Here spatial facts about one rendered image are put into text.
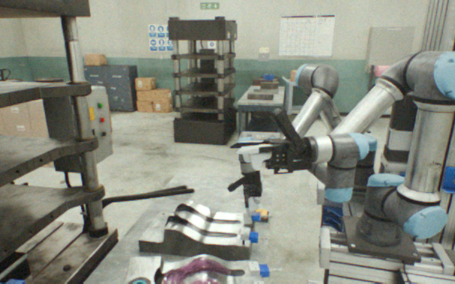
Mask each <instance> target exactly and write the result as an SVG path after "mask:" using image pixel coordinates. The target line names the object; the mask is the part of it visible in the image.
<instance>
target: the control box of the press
mask: <svg viewBox="0 0 455 284"><path fill-rule="evenodd" d="M87 97H88V102H89V114H90V120H91V127H92V133H93V134H94V135H96V136H98V138H99V147H98V149H97V150H96V162H97V164H98V163H99V162H102V161H103V160H105V159H106V158H107V157H108V156H110V155H112V154H113V147H112V140H111V127H110V120H109V112H108V100H107V92H106V87H103V86H92V92H91V95H88V96H87ZM42 101H43V107H44V115H45V119H46V120H47V128H48V133H49V138H53V139H55V138H65V137H74V136H78V132H77V122H76V116H74V106H73V100H72V97H71V96H62V97H52V98H42ZM53 164H54V170H55V172H63V173H64V175H65V184H67V186H68V187H72V186H71V184H70V182H69V175H68V173H77V174H80V176H81V182H82V186H85V181H84V175H83V165H82V159H81V154H80V153H75V154H71V155H67V156H61V157H59V158H58V159H57V160H54V161H53ZM80 207H81V210H82V211H81V213H80V214H81V215H83V223H84V220H85V218H86V215H88V213H89V204H85V208H86V209H85V208H84V205H81V206H80Z"/></svg>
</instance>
